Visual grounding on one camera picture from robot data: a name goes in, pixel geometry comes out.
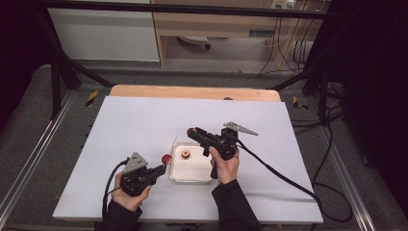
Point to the black metal stand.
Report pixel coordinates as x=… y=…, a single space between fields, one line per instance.
x=56 y=89
x=323 y=96

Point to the black metal frame bar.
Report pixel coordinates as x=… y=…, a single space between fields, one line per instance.
x=192 y=9

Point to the person's left hand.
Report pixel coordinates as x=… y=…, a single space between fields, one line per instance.
x=131 y=202

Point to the white cabinet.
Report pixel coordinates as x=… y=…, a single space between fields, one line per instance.
x=106 y=35

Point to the white power strip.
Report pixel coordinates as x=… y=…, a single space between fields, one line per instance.
x=282 y=4

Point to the office chair base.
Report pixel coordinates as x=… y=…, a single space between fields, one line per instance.
x=194 y=40

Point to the clear plastic tray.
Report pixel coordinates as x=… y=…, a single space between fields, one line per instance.
x=192 y=170

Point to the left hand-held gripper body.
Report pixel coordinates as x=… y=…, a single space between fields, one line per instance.
x=134 y=179

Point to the thin wooden skewer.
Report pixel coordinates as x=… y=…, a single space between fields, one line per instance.
x=173 y=143

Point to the dark curtain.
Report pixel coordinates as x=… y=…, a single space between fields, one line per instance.
x=19 y=48
x=375 y=80

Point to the aluminium rail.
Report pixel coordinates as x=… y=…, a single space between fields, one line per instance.
x=349 y=183
x=35 y=147

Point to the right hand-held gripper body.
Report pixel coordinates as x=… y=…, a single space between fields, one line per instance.
x=226 y=144

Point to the wooden table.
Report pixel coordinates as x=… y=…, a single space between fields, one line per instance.
x=179 y=92

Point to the person's right hand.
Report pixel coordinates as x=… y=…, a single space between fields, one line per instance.
x=227 y=170

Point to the light wooden desk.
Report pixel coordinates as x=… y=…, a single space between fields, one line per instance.
x=208 y=27

